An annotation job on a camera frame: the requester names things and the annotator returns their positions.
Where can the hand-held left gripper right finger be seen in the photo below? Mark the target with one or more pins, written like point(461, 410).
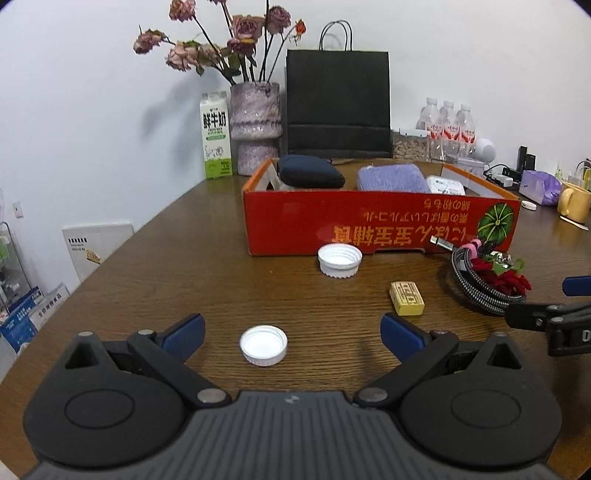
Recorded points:
point(401, 337)

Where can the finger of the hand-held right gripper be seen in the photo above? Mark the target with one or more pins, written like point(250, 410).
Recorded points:
point(568, 323)
point(579, 286)

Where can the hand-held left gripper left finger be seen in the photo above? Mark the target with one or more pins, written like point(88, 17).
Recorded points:
point(184, 337)

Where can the small white bottle cap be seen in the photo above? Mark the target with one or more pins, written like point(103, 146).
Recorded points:
point(263, 346)

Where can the red-orange cardboard box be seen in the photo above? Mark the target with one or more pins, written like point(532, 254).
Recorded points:
point(323, 221)

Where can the wooden desktop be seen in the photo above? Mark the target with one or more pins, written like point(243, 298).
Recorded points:
point(184, 258)

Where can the yellow rectangular block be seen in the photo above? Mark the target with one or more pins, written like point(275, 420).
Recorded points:
point(406, 299)

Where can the wooden stick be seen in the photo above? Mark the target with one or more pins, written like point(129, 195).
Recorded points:
point(575, 222)

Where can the red fabric flower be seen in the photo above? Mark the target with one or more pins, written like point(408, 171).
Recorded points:
point(505, 279)

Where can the yellow mug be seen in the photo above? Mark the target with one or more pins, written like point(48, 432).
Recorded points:
point(575, 203)

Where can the wide white bottle cap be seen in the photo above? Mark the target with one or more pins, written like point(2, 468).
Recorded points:
point(339, 261)

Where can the purple tissue pack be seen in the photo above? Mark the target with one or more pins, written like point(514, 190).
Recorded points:
point(540, 187)

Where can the white board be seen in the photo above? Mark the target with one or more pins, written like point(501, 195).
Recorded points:
point(99, 251)

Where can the white charger plug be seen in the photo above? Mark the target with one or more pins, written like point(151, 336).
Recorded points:
point(508, 181)

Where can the short black tube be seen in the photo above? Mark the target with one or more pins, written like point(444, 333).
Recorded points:
point(531, 164)

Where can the black power adapter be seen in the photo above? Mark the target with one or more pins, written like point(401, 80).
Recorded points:
point(510, 172)

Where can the tall black tube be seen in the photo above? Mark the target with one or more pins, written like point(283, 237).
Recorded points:
point(522, 159)

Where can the purple knitted cloth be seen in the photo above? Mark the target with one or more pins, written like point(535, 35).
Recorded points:
point(392, 179)

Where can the white plastic packet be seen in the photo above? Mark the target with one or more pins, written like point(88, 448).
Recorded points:
point(445, 184)

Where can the white round speaker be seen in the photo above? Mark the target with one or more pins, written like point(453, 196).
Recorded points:
point(485, 149)

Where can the leaflets on floor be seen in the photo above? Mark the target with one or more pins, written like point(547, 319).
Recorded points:
point(18, 323)

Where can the navy pouch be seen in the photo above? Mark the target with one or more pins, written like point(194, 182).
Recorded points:
point(309, 171)

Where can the clear seed container white lid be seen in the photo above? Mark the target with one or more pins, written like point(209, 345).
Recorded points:
point(410, 146)

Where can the clear water bottle pink label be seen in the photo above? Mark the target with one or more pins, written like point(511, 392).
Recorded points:
point(447, 122)
point(465, 124)
point(430, 117)

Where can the white green milk carton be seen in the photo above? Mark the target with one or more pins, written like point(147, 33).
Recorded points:
point(216, 138)

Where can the purple marbled vase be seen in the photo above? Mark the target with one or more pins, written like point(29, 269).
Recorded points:
point(256, 124)

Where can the black paper bag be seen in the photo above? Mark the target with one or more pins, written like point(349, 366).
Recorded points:
point(337, 101)

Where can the bunch of dried roses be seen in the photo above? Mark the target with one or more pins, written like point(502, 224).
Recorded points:
point(244, 30)

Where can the white wall socket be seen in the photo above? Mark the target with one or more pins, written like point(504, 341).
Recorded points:
point(18, 209)

